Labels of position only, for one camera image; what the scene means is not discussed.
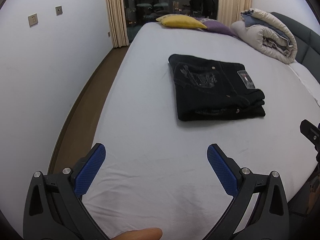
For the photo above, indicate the dark glass window door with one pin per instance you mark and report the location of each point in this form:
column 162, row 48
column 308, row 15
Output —
column 140, row 12

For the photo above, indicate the rolled beige grey duvet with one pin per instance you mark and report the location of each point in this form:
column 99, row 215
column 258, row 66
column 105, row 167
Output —
column 267, row 34

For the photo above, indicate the dark grey upholstered headboard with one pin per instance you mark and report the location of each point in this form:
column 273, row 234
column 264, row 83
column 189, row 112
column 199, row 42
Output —
column 308, row 43

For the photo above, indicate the person's left hand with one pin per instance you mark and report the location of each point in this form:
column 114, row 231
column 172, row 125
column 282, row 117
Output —
column 144, row 234

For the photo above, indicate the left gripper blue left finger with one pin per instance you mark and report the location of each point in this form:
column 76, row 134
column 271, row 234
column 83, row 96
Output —
column 86, row 168

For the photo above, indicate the yellow pillow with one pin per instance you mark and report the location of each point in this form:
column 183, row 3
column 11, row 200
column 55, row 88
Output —
column 180, row 21

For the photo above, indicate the right forearm black jacket sleeve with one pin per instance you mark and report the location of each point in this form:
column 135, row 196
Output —
column 304, row 209

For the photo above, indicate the white bed mattress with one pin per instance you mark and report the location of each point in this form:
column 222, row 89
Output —
column 156, row 172

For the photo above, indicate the wall power socket plate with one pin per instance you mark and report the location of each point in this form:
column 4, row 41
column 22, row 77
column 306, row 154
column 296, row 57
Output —
column 33, row 20

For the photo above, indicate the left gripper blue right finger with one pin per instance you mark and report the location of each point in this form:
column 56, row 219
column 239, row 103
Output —
column 226, row 169

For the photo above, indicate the purple pillow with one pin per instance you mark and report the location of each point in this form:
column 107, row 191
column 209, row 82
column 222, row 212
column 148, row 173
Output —
column 214, row 26

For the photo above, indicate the white bed pillow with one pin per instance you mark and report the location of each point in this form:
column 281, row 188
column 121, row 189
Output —
column 307, row 79

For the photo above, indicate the beige left curtain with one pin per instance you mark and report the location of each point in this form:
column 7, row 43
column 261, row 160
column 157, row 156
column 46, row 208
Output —
column 117, row 23

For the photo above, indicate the black jeans pants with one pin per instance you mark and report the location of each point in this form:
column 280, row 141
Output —
column 214, row 90

